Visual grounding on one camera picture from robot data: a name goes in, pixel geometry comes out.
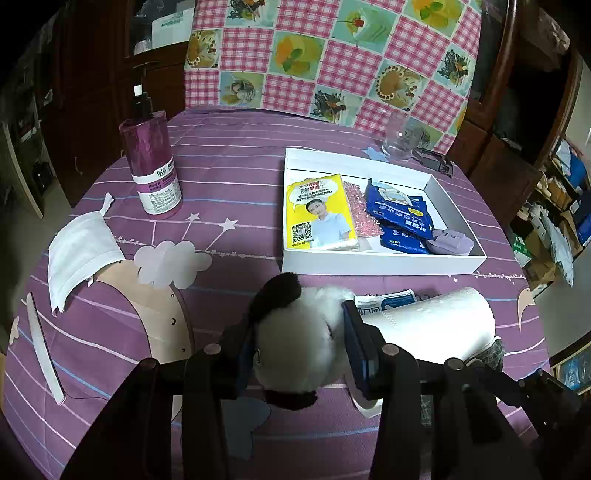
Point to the light blue paper scrap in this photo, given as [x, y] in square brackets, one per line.
[371, 153]

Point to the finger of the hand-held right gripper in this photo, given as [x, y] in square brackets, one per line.
[545, 387]

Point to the black and white plush toy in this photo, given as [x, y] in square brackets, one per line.
[300, 332]

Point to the dark wooden glass-door cabinet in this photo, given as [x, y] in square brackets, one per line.
[92, 92]

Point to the clear glass cup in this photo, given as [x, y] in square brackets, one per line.
[399, 143]

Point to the white shallow cardboard box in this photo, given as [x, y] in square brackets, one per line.
[369, 265]

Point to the white paper roll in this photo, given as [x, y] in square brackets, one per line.
[434, 323]

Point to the yellow tissue pack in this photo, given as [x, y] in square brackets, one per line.
[318, 217]

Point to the pile of boxes and bags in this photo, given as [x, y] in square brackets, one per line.
[554, 221]

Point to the purple pump bottle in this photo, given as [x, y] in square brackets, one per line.
[152, 166]

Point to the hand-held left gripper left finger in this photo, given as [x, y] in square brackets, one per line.
[247, 364]

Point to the blue and white packet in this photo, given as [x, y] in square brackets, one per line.
[388, 302]

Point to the blue printed packet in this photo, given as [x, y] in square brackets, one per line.
[401, 240]
[397, 207]

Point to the plaid cloth item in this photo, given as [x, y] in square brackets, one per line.
[489, 355]

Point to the small purple case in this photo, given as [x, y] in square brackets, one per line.
[450, 242]

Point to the white thin strip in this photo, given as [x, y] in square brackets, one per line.
[44, 350]

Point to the pink checkered picture cloth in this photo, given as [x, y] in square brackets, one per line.
[323, 50]

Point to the purple striped tablecloth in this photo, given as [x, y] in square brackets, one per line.
[240, 175]

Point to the white face mask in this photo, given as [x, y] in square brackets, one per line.
[78, 254]

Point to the black clip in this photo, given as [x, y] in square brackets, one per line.
[438, 161]

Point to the pink patterned packet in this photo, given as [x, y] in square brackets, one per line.
[360, 207]

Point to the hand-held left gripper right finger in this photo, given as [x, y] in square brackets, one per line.
[367, 367]

